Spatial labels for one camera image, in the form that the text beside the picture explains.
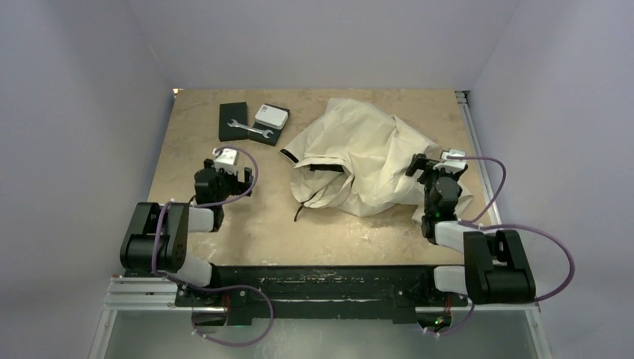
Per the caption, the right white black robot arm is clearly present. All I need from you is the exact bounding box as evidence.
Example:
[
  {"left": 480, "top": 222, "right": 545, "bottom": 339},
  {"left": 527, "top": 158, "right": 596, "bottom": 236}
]
[{"left": 405, "top": 152, "right": 536, "bottom": 304}]

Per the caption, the silver open-end wrench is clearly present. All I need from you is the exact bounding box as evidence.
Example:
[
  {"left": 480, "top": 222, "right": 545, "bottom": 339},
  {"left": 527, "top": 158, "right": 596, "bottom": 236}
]
[{"left": 227, "top": 119, "right": 273, "bottom": 138}]

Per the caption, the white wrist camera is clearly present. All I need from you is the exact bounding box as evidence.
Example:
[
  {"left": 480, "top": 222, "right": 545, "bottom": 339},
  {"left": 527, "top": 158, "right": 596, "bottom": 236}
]
[
  {"left": 212, "top": 148, "right": 239, "bottom": 174},
  {"left": 434, "top": 149, "right": 468, "bottom": 174}
]

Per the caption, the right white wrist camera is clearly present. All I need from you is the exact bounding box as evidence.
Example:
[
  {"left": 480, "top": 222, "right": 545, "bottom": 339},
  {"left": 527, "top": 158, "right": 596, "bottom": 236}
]
[{"left": 434, "top": 149, "right": 468, "bottom": 174}]

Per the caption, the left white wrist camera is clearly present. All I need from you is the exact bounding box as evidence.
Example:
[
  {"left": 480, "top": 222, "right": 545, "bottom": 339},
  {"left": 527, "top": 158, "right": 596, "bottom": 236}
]
[{"left": 212, "top": 148, "right": 239, "bottom": 174}]

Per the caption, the black pouch with wrench logo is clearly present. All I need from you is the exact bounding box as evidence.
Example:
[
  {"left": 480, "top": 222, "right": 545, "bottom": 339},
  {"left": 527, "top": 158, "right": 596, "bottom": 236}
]
[{"left": 218, "top": 102, "right": 248, "bottom": 142}]

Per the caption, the purple cable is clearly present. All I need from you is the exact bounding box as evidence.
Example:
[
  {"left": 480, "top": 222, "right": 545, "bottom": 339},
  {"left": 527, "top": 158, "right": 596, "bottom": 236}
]
[
  {"left": 423, "top": 156, "right": 576, "bottom": 338},
  {"left": 150, "top": 146, "right": 276, "bottom": 348}
]

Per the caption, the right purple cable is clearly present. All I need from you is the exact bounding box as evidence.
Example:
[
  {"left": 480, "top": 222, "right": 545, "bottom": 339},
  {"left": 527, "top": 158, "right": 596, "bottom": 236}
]
[{"left": 423, "top": 156, "right": 576, "bottom": 338}]

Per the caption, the white tag black card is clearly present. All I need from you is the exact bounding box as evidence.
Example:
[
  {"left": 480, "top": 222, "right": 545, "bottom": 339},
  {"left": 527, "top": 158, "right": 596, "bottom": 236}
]
[{"left": 254, "top": 104, "right": 290, "bottom": 130}]

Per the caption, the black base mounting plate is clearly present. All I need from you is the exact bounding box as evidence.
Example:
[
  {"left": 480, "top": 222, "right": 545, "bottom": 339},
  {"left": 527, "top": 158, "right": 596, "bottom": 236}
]
[{"left": 175, "top": 265, "right": 467, "bottom": 327}]

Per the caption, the beige jacket with black lining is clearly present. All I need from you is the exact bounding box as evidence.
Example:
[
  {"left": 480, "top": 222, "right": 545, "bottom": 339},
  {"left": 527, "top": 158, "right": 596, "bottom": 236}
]
[{"left": 278, "top": 97, "right": 474, "bottom": 225}]

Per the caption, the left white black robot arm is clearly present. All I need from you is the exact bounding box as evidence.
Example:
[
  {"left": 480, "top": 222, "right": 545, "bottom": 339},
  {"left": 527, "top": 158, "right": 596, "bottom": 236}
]
[{"left": 120, "top": 164, "right": 255, "bottom": 306}]

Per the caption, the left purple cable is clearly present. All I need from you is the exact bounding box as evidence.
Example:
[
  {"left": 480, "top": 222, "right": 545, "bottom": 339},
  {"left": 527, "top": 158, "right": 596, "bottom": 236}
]
[{"left": 150, "top": 146, "right": 276, "bottom": 348}]

